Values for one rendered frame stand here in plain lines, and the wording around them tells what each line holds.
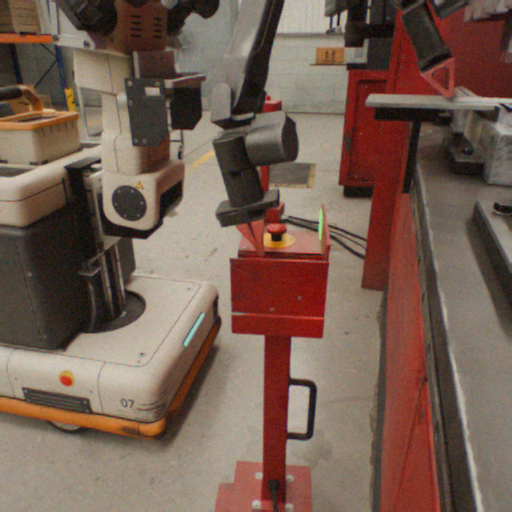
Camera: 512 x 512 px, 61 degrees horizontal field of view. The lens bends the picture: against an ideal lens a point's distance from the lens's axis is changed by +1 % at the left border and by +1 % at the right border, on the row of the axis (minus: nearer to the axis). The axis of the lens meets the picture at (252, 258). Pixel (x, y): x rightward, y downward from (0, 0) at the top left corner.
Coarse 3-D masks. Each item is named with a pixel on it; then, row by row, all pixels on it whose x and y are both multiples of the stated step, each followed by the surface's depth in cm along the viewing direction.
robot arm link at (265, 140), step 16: (224, 96) 64; (224, 112) 64; (272, 112) 62; (224, 128) 67; (256, 128) 63; (272, 128) 61; (288, 128) 62; (256, 144) 62; (272, 144) 61; (288, 144) 62; (256, 160) 63; (272, 160) 62; (288, 160) 62
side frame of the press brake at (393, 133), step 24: (456, 24) 165; (480, 24) 163; (408, 48) 173; (456, 48) 168; (480, 48) 166; (408, 72) 176; (456, 72) 171; (480, 72) 169; (504, 72) 167; (504, 96) 170; (384, 144) 190; (384, 168) 194; (384, 192) 199; (384, 216) 203; (384, 240) 208; (384, 264) 213
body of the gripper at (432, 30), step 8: (432, 24) 94; (424, 32) 94; (432, 32) 94; (416, 40) 95; (424, 40) 95; (432, 40) 94; (440, 40) 95; (416, 48) 97; (424, 48) 95; (432, 48) 95; (440, 48) 95; (448, 48) 92; (424, 56) 96; (432, 56) 93; (424, 64) 95
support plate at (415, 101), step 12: (372, 96) 108; (384, 96) 108; (396, 96) 108; (408, 96) 108; (420, 96) 108; (432, 96) 108; (456, 96) 108; (480, 96) 106; (444, 108) 95; (456, 108) 94; (468, 108) 93; (480, 108) 93; (492, 108) 92
